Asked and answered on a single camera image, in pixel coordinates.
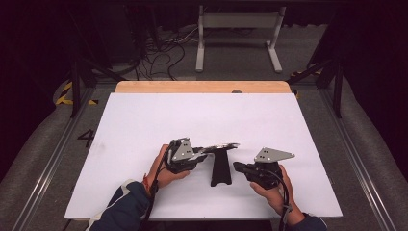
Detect person's left hand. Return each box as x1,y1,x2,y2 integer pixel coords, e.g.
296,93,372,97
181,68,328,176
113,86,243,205
142,143,191,191

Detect aluminium floor rail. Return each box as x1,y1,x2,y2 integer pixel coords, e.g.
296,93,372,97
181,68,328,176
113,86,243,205
13,86,95,231
320,88,397,231

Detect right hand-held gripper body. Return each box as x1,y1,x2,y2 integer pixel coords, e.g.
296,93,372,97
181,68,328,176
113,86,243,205
243,147,296,191

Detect yellow black floor tape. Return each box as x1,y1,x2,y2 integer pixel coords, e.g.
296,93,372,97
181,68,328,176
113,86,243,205
290,68,323,78
56,81,99,106

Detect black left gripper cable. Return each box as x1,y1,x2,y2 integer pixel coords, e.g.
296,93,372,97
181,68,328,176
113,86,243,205
138,143,176,231

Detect white table sheet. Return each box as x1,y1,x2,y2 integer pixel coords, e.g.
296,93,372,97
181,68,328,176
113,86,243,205
65,92,344,221

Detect white metal stand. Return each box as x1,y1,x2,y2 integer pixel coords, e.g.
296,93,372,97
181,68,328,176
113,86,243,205
195,4,287,74

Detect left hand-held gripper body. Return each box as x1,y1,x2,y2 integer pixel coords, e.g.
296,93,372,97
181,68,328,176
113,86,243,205
165,138,209,175

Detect black floor cables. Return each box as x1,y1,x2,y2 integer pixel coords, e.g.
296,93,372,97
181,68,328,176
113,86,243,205
134,27,200,81

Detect red wrist bracelet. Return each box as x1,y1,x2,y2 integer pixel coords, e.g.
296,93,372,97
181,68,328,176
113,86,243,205
142,174,154,194

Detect person's right hand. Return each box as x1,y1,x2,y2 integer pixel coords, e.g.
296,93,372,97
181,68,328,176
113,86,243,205
249,164,304,218

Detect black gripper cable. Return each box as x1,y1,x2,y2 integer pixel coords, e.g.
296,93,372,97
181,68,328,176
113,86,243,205
138,143,176,231
266,169,294,231

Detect oval silver photo frame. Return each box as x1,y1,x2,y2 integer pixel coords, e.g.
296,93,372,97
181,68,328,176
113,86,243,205
201,142,241,188

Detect wooden table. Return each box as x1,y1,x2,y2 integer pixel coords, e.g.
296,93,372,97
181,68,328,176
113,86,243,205
114,80,293,94

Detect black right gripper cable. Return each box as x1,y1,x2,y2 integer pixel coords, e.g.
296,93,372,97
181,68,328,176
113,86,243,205
266,169,294,231

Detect black metal stand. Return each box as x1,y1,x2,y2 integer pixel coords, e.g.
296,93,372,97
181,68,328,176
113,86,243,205
287,59,344,118
68,57,126,118

